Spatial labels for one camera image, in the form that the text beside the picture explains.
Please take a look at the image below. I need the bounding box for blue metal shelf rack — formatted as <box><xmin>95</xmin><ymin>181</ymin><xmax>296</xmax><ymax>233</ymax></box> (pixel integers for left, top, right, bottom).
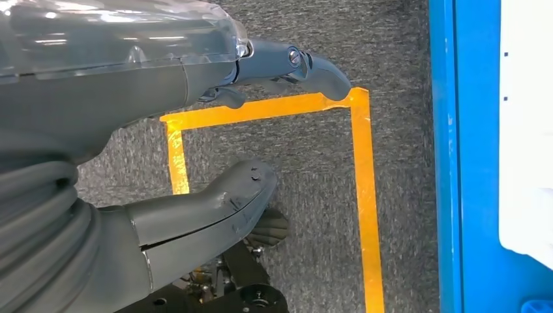
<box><xmin>427</xmin><ymin>0</ymin><xmax>553</xmax><ymax>313</ymax></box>

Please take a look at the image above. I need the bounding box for blue plastic crate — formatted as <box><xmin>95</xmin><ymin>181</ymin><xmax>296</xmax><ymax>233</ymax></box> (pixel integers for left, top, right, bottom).
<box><xmin>520</xmin><ymin>299</ymin><xmax>553</xmax><ymax>313</ymax></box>

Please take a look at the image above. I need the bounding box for white plastic crate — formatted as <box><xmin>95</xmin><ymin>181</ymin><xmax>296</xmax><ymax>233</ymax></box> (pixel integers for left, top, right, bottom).
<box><xmin>499</xmin><ymin>0</ymin><xmax>553</xmax><ymax>271</ymax></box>

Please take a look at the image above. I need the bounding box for black robot foot mechanism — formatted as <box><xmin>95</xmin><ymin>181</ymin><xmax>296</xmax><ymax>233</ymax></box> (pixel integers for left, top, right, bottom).
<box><xmin>116</xmin><ymin>208</ymin><xmax>290</xmax><ymax>313</ymax></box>

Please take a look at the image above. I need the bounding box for yellow tape square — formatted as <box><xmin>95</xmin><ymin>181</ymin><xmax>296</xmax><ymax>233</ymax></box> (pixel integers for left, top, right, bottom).
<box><xmin>160</xmin><ymin>87</ymin><xmax>386</xmax><ymax>313</ymax></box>

